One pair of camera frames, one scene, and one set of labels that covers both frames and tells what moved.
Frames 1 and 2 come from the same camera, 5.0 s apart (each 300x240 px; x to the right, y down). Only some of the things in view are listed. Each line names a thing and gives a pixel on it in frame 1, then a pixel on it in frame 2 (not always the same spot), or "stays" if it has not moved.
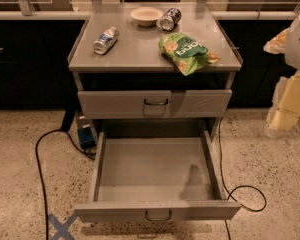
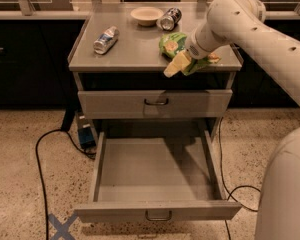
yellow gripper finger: [280, 122] → [181, 61]
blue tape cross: [63, 230] stays
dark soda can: [169, 20] stays
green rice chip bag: [188, 54] stays
